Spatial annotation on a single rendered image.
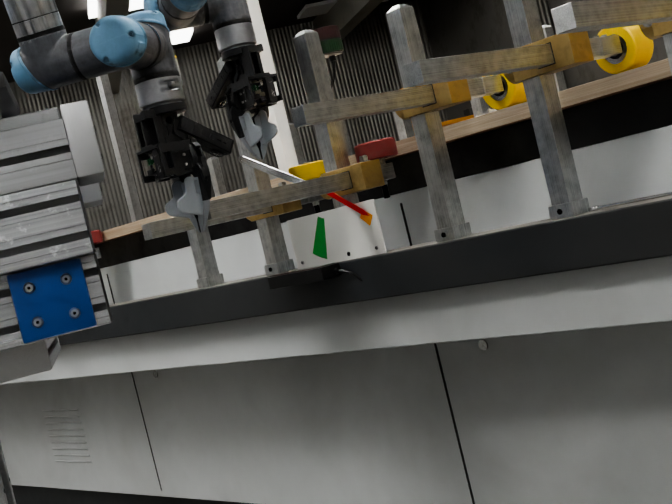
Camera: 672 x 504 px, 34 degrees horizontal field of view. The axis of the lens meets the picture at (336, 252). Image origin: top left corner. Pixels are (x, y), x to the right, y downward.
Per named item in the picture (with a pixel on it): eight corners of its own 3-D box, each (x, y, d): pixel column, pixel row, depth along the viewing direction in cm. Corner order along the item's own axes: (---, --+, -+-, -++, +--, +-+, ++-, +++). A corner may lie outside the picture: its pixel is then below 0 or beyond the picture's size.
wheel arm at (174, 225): (154, 242, 200) (148, 220, 200) (145, 245, 203) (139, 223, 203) (328, 202, 229) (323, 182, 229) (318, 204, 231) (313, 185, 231)
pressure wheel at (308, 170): (337, 210, 225) (323, 156, 224) (299, 219, 225) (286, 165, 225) (337, 210, 233) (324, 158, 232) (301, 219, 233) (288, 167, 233)
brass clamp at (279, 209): (281, 213, 216) (275, 189, 216) (243, 224, 226) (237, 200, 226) (305, 208, 220) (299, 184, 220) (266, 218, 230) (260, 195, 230)
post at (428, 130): (464, 278, 185) (398, 2, 184) (449, 281, 188) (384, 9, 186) (477, 274, 187) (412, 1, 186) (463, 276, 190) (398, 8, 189)
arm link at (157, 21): (107, 18, 174) (128, 24, 182) (124, 85, 174) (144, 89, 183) (152, 4, 172) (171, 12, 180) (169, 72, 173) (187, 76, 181)
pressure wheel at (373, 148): (386, 198, 202) (372, 137, 202) (358, 205, 208) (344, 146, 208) (416, 190, 207) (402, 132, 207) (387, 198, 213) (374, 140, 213)
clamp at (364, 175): (366, 189, 198) (359, 162, 197) (319, 201, 208) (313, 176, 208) (388, 184, 201) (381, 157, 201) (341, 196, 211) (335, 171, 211)
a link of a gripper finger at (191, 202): (178, 237, 177) (164, 182, 176) (208, 230, 180) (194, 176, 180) (188, 234, 174) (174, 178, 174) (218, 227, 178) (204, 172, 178)
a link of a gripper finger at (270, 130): (275, 154, 206) (264, 107, 206) (257, 160, 211) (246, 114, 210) (288, 152, 208) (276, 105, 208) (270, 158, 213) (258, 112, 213)
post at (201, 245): (208, 286, 242) (159, 89, 240) (196, 289, 246) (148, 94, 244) (225, 282, 245) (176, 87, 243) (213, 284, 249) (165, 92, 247)
